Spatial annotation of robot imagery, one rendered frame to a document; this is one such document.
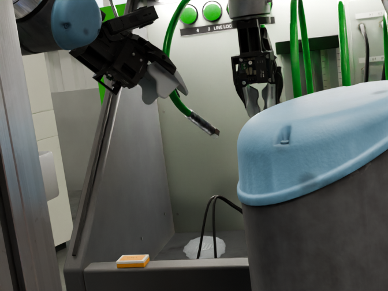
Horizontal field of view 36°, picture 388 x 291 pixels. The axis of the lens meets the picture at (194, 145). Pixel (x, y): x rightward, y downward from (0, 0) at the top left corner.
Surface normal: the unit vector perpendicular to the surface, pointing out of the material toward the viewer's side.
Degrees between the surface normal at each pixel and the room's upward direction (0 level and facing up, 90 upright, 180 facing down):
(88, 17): 90
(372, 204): 90
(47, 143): 90
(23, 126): 90
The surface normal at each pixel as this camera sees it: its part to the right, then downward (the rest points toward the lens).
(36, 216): 0.92, -0.05
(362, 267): 0.07, 0.16
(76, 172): -0.37, 0.20
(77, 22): 0.78, 0.01
